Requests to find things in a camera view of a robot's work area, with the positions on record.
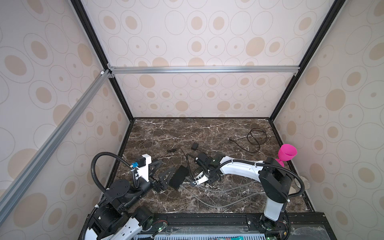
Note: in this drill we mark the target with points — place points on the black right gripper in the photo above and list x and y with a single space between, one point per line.
211 180

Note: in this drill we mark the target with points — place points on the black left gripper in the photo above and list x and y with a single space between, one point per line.
159 181

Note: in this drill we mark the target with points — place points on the black power adapter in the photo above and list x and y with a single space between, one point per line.
194 146

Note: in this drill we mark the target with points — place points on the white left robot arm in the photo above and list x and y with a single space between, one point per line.
110 218

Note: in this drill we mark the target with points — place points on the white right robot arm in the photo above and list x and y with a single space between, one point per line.
279 184

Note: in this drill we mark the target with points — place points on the pink plastic goblet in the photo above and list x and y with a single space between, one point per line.
286 153

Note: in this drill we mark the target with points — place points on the silver horizontal aluminium bar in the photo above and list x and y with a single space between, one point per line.
205 70

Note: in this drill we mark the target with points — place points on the silver diagonal aluminium bar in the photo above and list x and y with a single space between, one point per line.
24 180

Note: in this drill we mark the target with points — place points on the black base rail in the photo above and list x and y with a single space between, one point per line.
210 222

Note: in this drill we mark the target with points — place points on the black vertical frame post right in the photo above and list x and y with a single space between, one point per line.
324 28

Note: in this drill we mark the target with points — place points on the black vertical frame post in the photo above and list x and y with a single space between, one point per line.
94 40
324 28

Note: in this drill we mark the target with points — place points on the black vertical frame post left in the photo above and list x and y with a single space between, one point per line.
94 40

